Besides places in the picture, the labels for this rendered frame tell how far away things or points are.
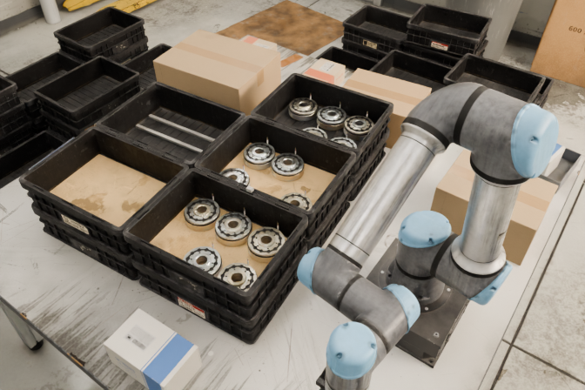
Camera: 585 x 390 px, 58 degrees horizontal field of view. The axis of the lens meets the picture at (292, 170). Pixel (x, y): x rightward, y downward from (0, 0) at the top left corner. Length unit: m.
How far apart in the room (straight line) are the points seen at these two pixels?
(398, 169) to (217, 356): 0.74
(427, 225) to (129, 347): 0.78
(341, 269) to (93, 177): 1.04
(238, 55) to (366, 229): 1.33
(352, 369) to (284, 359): 0.60
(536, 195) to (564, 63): 2.39
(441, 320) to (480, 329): 0.18
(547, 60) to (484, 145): 3.11
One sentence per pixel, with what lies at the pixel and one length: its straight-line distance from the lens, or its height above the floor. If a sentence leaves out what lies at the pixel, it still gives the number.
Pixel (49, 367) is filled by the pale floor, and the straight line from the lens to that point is 2.42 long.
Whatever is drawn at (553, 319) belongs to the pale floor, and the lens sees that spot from 2.58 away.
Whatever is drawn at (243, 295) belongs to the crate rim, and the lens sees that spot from 1.27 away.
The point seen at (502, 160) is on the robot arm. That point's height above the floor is 1.37.
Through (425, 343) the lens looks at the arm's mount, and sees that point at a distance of 1.41.
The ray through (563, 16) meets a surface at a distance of 4.01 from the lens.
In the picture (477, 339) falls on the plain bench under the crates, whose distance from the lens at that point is 1.55.
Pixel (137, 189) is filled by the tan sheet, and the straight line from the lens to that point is 1.71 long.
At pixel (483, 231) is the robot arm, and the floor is 1.16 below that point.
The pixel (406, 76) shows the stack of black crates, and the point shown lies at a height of 0.38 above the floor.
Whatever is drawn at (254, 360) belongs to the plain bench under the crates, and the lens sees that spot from 1.45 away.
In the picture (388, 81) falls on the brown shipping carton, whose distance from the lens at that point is 2.09.
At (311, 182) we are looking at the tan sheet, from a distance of 1.66.
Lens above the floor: 1.98
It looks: 42 degrees down
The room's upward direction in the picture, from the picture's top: straight up
